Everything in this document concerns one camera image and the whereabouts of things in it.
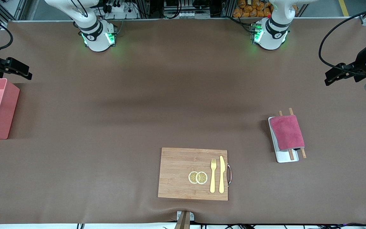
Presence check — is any white rectangular tray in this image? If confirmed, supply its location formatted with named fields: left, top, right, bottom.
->
left=268, top=116, right=300, bottom=163

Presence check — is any pile of orange items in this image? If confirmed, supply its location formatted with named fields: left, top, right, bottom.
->
left=233, top=0, right=273, bottom=18

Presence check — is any white power strip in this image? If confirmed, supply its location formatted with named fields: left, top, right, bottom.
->
left=102, top=2, right=139, bottom=19

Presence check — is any yellow plastic knife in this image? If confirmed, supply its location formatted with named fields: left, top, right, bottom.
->
left=219, top=156, right=226, bottom=194

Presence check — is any yellow plastic fork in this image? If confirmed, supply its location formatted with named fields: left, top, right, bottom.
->
left=210, top=158, right=217, bottom=193

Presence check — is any whole lemon slice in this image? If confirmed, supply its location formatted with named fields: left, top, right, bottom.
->
left=196, top=171, right=208, bottom=185

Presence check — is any metal table clamp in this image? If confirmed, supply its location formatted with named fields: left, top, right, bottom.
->
left=176, top=211, right=195, bottom=229

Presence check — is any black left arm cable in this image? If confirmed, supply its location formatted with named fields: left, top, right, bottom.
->
left=318, top=3, right=366, bottom=78

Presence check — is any bamboo cutting board with handle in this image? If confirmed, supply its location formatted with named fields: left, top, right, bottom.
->
left=158, top=147, right=233, bottom=201

